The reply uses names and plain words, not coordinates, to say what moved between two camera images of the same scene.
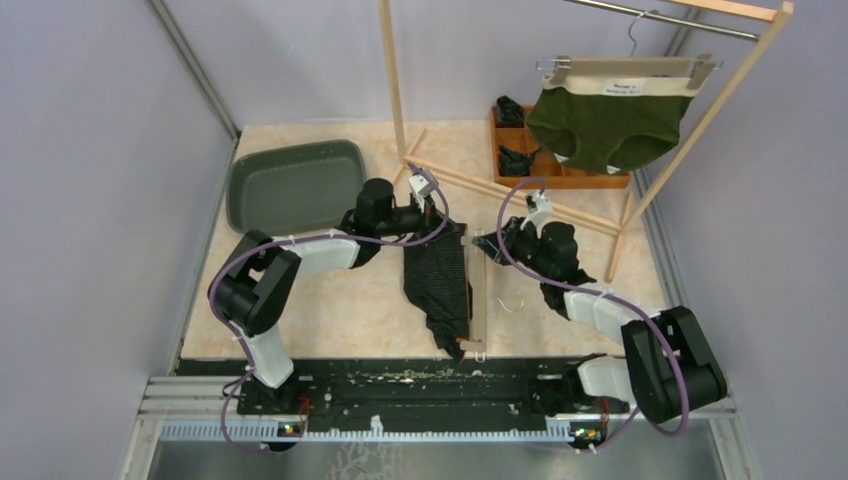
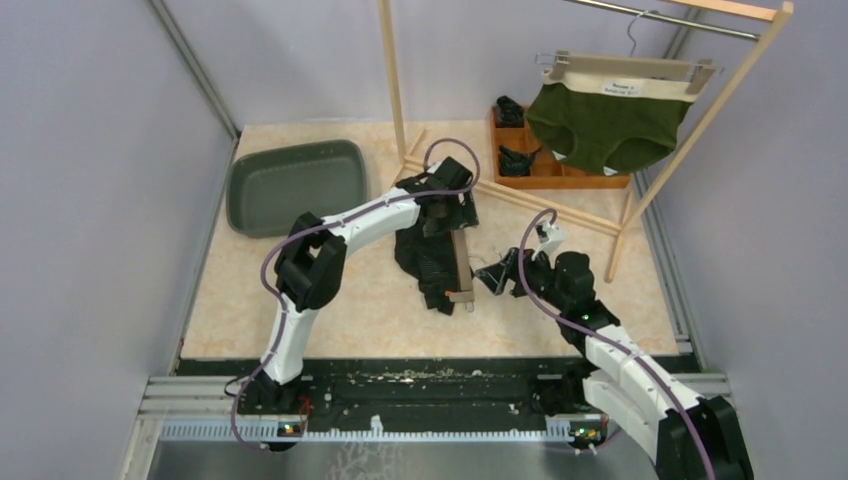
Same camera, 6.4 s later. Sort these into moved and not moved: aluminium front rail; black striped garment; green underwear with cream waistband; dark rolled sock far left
Moved: black striped garment
Not moved: green underwear with cream waistband; dark rolled sock far left; aluminium front rail
